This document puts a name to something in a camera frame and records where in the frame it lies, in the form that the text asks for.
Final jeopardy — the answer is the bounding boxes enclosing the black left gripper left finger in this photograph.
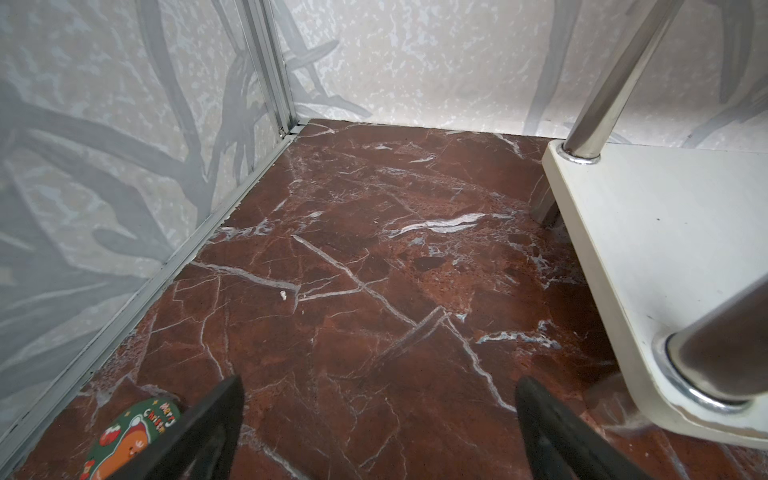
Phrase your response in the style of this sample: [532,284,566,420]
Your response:
[111,375,244,480]

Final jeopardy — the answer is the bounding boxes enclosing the white two-tier shelf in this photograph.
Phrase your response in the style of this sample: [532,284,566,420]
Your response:
[531,1,767,450]

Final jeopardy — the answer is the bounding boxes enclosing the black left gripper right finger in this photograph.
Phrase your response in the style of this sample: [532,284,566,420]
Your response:
[515,376,649,479]

